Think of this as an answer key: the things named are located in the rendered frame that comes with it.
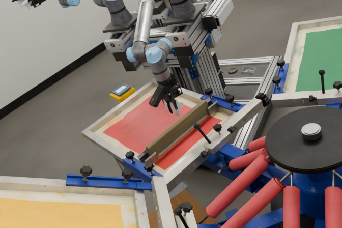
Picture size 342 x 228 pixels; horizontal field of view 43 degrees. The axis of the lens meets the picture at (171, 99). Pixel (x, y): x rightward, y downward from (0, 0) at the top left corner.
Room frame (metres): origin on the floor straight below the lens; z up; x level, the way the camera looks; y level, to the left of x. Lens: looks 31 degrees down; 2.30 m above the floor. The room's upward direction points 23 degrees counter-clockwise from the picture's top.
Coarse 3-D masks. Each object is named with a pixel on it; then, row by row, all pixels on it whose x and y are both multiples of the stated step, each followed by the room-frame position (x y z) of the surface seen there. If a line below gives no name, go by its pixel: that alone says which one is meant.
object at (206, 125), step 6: (150, 96) 2.35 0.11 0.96; (144, 102) 2.31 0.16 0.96; (162, 102) 2.23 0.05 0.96; (138, 108) 2.27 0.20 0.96; (144, 108) 2.24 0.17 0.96; (186, 108) 2.07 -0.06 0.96; (138, 114) 2.21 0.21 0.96; (204, 120) 1.89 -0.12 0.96; (210, 120) 1.87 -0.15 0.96; (216, 120) 1.85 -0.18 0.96; (222, 120) 1.83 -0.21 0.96; (204, 126) 1.84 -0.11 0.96; (210, 126) 1.82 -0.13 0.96; (192, 132) 1.83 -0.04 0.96; (198, 132) 1.81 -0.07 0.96; (204, 132) 1.80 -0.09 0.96; (186, 138) 1.81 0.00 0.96; (192, 138) 1.79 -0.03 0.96; (198, 138) 1.77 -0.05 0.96
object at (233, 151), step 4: (228, 144) 1.53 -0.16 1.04; (224, 148) 1.52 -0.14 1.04; (228, 148) 1.51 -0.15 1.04; (232, 148) 1.50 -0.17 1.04; (236, 148) 1.49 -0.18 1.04; (216, 152) 1.54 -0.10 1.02; (220, 152) 1.51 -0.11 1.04; (224, 152) 1.49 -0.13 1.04; (228, 152) 1.48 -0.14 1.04; (232, 152) 1.47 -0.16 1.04; (236, 152) 1.46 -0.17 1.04; (240, 152) 1.45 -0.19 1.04; (244, 152) 1.44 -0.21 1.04; (224, 156) 1.49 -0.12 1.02; (228, 156) 1.47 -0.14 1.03; (232, 156) 1.45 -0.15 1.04; (236, 156) 1.44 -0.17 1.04; (228, 160) 1.48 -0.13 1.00
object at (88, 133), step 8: (152, 80) 2.46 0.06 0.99; (144, 88) 2.41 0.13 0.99; (152, 88) 2.43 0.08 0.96; (136, 96) 2.37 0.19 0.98; (184, 96) 2.18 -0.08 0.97; (192, 96) 2.10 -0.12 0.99; (200, 96) 2.07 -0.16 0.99; (120, 104) 2.34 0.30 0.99; (128, 104) 2.33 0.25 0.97; (112, 112) 2.28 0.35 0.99; (120, 112) 2.30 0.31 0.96; (224, 112) 1.89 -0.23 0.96; (232, 112) 1.83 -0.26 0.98; (104, 120) 2.25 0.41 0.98; (88, 128) 2.22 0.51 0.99; (96, 128) 2.22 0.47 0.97; (88, 136) 2.14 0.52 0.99; (96, 136) 2.10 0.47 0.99; (208, 136) 1.71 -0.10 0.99; (96, 144) 2.07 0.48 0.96; (104, 144) 2.00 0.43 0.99; (200, 144) 1.68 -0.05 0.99; (112, 152) 1.90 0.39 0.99; (120, 152) 1.87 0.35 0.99; (120, 160) 1.85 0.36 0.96
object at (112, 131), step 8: (128, 112) 2.27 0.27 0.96; (120, 120) 2.22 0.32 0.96; (128, 120) 2.19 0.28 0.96; (112, 128) 2.17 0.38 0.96; (120, 128) 2.14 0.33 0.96; (112, 136) 2.09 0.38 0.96; (120, 136) 2.06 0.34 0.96; (128, 144) 1.96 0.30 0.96; (136, 144) 1.93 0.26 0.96; (176, 144) 1.80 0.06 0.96; (184, 144) 1.77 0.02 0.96; (192, 144) 1.74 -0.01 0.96; (136, 152) 1.86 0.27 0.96; (168, 152) 1.76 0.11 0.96; (176, 152) 1.73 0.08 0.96; (184, 152) 1.71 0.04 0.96; (160, 160) 1.72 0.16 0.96; (168, 160) 1.70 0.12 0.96; (176, 160) 1.67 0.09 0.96
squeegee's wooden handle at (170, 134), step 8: (200, 104) 1.89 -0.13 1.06; (192, 112) 1.85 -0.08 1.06; (200, 112) 1.87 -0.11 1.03; (184, 120) 1.82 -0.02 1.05; (192, 120) 1.84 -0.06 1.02; (168, 128) 1.80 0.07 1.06; (176, 128) 1.80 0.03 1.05; (184, 128) 1.82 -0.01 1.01; (160, 136) 1.76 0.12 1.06; (168, 136) 1.77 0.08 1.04; (176, 136) 1.79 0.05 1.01; (152, 144) 1.73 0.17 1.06; (160, 144) 1.74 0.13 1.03; (168, 144) 1.76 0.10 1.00; (152, 152) 1.72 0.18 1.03
